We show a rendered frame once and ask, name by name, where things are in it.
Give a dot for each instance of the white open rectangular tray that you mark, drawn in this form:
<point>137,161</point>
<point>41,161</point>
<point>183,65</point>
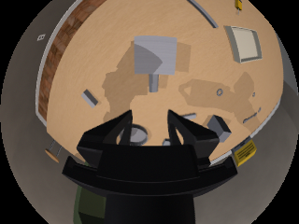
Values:
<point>248,48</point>

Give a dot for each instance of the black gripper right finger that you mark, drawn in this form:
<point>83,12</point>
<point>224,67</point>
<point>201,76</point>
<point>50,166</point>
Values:
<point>203,139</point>

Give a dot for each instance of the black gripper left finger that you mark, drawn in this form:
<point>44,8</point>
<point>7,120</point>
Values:
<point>110,130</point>

